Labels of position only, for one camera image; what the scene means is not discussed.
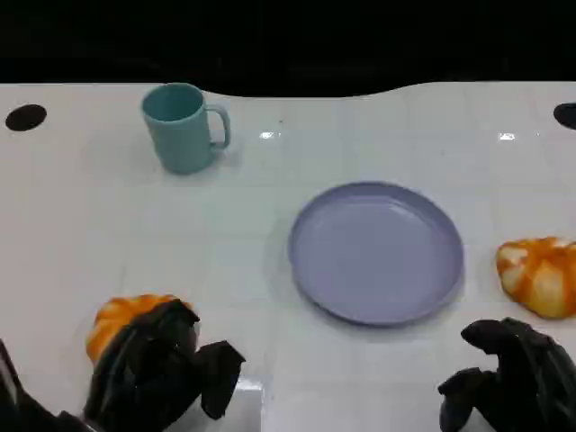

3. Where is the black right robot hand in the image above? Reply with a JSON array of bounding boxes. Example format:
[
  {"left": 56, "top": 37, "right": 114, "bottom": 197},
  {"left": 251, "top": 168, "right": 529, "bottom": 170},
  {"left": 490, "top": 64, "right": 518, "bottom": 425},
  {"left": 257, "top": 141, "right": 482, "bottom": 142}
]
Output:
[{"left": 438, "top": 317, "right": 576, "bottom": 432}]

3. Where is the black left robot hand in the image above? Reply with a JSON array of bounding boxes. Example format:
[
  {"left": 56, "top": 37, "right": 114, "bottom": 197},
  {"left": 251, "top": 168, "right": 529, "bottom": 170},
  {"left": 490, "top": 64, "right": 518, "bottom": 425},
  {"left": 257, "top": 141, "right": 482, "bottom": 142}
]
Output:
[{"left": 83, "top": 299, "right": 247, "bottom": 432}]

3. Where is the orange and white bread roll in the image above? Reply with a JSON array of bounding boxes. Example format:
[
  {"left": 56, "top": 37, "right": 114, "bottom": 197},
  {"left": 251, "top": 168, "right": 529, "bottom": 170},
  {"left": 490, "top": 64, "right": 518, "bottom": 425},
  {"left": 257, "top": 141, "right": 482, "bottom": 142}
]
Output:
[
  {"left": 496, "top": 236, "right": 576, "bottom": 320},
  {"left": 85, "top": 294, "right": 194, "bottom": 364}
]

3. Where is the lilac plate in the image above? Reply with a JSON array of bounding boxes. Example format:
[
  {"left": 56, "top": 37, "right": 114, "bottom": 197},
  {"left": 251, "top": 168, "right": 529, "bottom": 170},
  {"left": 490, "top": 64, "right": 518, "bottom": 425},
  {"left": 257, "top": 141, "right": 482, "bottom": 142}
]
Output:
[{"left": 287, "top": 181, "right": 464, "bottom": 328}]

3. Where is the pale green mug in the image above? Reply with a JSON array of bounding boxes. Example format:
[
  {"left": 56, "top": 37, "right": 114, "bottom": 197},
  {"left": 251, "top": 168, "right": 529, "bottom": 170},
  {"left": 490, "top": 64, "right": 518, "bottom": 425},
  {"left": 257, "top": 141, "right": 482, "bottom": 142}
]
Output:
[{"left": 141, "top": 82, "right": 232, "bottom": 176}]

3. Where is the black table cable hole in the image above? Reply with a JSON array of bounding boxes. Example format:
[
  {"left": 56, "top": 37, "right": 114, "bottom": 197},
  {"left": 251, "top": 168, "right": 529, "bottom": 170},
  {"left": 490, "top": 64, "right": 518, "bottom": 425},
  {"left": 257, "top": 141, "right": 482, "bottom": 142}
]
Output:
[
  {"left": 553, "top": 102, "right": 576, "bottom": 130},
  {"left": 4, "top": 103, "right": 48, "bottom": 132}
]

